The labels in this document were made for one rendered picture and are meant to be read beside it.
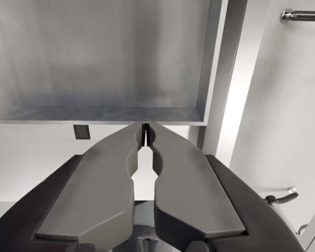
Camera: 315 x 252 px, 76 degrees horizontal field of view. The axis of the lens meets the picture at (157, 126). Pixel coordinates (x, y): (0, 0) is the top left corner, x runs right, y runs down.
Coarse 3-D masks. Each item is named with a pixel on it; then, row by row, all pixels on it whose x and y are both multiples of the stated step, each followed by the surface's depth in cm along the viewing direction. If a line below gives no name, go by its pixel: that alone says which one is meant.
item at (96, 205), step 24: (96, 144) 10; (120, 144) 10; (96, 168) 8; (120, 168) 8; (72, 192) 7; (96, 192) 7; (120, 192) 7; (48, 216) 6; (72, 216) 6; (96, 216) 6; (120, 216) 7; (96, 240) 6; (120, 240) 7
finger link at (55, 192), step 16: (48, 176) 8; (64, 176) 8; (32, 192) 7; (48, 192) 7; (16, 208) 7; (32, 208) 7; (48, 208) 7; (0, 224) 6; (16, 224) 6; (32, 224) 6; (0, 240) 6; (16, 240) 6; (32, 240) 6; (48, 240) 6; (64, 240) 6
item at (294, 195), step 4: (288, 188) 154; (292, 188) 152; (292, 192) 150; (296, 192) 148; (268, 196) 143; (272, 196) 142; (284, 196) 145; (288, 196) 145; (292, 196) 145; (296, 196) 147; (268, 200) 141; (272, 200) 140; (276, 200) 140; (280, 200) 142; (284, 200) 142; (288, 200) 143
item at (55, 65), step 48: (0, 0) 16; (48, 0) 17; (96, 0) 17; (144, 0) 17; (192, 0) 17; (0, 48) 18; (48, 48) 18; (96, 48) 18; (144, 48) 19; (192, 48) 19; (0, 96) 20; (48, 96) 20; (96, 96) 21; (144, 96) 21; (192, 96) 21
